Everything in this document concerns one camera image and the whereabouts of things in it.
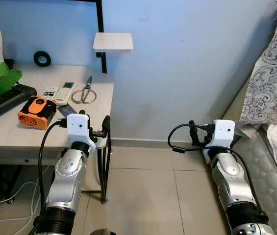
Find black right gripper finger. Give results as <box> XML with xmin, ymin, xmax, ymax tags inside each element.
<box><xmin>188</xmin><ymin>120</ymin><xmax>201</xmax><ymax>146</ymax></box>

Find dark blue card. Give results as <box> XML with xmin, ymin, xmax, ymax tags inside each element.
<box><xmin>57</xmin><ymin>104</ymin><xmax>75</xmax><ymax>119</ymax></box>

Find white remote with screen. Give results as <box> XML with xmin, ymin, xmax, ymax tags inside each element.
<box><xmin>54</xmin><ymin>81</ymin><xmax>76</xmax><ymax>106</ymax></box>

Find metal scissors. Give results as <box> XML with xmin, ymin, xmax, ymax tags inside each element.
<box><xmin>72</xmin><ymin>75</ymin><xmax>98</xmax><ymax>105</ymax></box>

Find small white remote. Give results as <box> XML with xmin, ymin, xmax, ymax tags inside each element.
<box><xmin>41</xmin><ymin>86</ymin><xmax>60</xmax><ymax>102</ymax></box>

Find orange and black device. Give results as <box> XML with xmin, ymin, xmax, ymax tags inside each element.
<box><xmin>17</xmin><ymin>96</ymin><xmax>59</xmax><ymax>131</ymax></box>

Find black tape roll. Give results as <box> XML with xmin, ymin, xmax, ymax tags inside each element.
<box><xmin>33</xmin><ymin>50</ymin><xmax>52</xmax><ymax>68</ymax></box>

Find black metal pole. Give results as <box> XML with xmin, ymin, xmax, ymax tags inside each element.
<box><xmin>82</xmin><ymin>0</ymin><xmax>108</xmax><ymax>74</ymax></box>

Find small black object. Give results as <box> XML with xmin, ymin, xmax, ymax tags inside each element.
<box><xmin>4</xmin><ymin>58</ymin><xmax>16</xmax><ymax>70</ymax></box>

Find grey floral patterned pillow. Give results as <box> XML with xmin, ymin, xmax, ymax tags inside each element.
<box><xmin>239</xmin><ymin>0</ymin><xmax>277</xmax><ymax>126</ymax></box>

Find grey robot left leg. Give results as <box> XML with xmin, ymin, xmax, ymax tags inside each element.
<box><xmin>90</xmin><ymin>228</ymin><xmax>115</xmax><ymax>235</ymax></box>

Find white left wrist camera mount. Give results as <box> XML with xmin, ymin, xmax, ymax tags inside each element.
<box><xmin>66</xmin><ymin>113</ymin><xmax>96</xmax><ymax>148</ymax></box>

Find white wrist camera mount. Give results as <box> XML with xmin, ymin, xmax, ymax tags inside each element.
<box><xmin>66</xmin><ymin>113</ymin><xmax>96</xmax><ymax>148</ymax></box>
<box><xmin>205</xmin><ymin>119</ymin><xmax>236</xmax><ymax>150</ymax></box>

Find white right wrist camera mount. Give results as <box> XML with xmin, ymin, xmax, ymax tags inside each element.
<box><xmin>205</xmin><ymin>119</ymin><xmax>236</xmax><ymax>150</ymax></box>

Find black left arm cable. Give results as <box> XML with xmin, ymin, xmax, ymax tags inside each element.
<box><xmin>37</xmin><ymin>119</ymin><xmax>68</xmax><ymax>221</ymax></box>

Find small white wall shelf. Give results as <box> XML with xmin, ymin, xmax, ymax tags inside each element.
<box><xmin>93</xmin><ymin>32</ymin><xmax>134</xmax><ymax>52</ymax></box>

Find white floor cable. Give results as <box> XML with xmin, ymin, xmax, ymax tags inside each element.
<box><xmin>0</xmin><ymin>180</ymin><xmax>40</xmax><ymax>235</ymax></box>

